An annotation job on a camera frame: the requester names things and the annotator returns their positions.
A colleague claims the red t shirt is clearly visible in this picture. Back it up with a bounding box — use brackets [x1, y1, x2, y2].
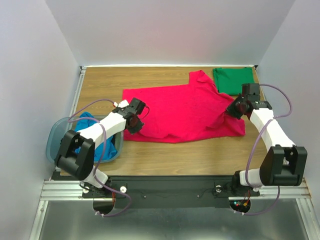
[122, 70, 246, 144]

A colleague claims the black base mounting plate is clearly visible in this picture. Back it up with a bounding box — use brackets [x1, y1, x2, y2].
[82, 175, 261, 210]

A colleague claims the aluminium frame rail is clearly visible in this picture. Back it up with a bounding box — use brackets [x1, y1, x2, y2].
[40, 180, 112, 202]

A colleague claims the teal plastic bin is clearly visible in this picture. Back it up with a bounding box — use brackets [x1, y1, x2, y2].
[46, 115, 124, 163]

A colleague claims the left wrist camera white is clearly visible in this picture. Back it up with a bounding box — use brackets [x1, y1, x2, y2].
[113, 99, 129, 108]

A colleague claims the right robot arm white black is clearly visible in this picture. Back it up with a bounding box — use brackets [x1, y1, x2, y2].
[225, 83, 308, 195]

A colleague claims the blue t shirt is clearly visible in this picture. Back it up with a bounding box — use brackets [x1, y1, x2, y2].
[75, 111, 118, 163]

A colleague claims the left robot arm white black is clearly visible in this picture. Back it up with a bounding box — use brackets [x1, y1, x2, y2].
[54, 97, 147, 197]

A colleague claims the folded green t shirt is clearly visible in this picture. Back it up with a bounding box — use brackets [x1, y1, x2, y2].
[212, 67, 255, 96]

